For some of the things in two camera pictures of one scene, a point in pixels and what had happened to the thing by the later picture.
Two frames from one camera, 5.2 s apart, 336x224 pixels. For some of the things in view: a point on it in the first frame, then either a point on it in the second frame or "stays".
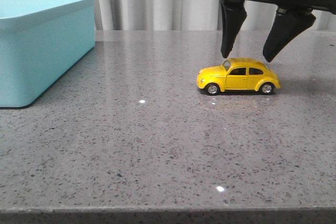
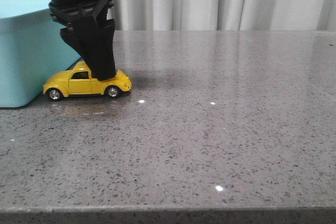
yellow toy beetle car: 239,74 to 80,80
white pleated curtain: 153,1 stays
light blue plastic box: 42,38 stays
